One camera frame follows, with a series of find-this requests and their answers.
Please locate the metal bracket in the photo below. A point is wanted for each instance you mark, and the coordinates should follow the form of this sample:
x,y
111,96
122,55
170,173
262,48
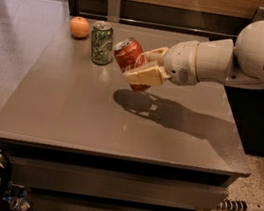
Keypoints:
x,y
258,14
113,10

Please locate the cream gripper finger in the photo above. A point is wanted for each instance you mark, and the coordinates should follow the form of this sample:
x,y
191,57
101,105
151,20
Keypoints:
x,y
157,55
150,74

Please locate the crumpled plastic wrapper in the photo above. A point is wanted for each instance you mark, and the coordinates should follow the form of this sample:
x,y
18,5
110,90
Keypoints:
x,y
15,196

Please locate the white power strip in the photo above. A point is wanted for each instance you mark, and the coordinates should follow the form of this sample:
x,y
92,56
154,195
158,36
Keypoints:
x,y
230,205

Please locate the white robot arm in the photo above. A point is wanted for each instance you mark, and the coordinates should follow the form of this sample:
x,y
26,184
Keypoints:
x,y
236,63

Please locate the horizontal metal rail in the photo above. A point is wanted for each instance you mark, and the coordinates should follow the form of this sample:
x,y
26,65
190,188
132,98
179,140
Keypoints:
x,y
158,26

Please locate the red coke can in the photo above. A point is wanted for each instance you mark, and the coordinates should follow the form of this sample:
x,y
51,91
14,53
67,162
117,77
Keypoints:
x,y
129,54

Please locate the green soda can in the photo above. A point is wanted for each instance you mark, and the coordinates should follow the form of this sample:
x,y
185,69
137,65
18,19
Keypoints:
x,y
101,42

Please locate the left metal bracket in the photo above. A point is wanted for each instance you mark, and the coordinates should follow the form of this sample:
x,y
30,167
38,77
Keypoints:
x,y
113,10

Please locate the grey drawer cabinet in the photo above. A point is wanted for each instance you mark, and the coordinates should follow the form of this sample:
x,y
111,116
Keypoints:
x,y
80,139

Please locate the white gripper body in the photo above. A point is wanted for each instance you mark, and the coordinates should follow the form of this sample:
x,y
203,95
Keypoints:
x,y
179,62

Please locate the orange fruit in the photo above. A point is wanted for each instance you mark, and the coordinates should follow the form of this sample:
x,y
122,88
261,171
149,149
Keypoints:
x,y
79,27

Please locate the right metal bracket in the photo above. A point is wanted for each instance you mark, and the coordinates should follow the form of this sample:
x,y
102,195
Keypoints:
x,y
258,14

